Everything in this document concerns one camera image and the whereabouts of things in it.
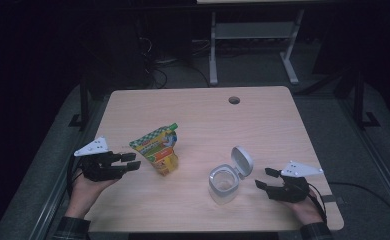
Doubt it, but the grey metal floor rail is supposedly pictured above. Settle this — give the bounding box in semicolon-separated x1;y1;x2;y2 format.
336;99;390;216
27;99;99;240

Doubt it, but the right hand-held gripper black cable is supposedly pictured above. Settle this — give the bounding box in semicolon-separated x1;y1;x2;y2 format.
306;182;328;224

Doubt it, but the tangle of floor cables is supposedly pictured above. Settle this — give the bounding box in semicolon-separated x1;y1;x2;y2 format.
137;35;211;90

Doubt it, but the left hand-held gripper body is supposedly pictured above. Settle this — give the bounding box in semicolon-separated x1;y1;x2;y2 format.
73;135;128;183

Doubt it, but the black tape strip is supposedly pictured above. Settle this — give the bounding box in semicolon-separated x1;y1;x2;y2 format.
322;195;345;204

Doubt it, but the yellow spout pouch green cap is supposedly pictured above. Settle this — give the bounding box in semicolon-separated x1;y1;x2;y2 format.
128;122;180;177

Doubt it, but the white metal desk frame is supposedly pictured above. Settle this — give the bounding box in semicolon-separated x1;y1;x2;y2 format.
196;0;338;86

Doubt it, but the black metal stand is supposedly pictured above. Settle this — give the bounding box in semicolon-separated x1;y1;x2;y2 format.
68;83;91;130
344;66;382;130

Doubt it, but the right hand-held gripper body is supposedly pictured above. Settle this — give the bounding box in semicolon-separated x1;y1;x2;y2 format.
266;160;324;204

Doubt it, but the clear jar with white lid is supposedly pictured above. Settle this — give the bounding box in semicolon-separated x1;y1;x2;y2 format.
207;145;255;205

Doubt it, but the black floor cable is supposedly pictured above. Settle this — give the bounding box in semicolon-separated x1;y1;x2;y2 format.
327;181;390;224

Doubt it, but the person's left hand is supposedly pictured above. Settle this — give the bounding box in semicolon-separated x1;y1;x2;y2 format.
64;172;117;220

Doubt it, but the person's right hand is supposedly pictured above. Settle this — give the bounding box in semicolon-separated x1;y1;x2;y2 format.
285;190;324;226

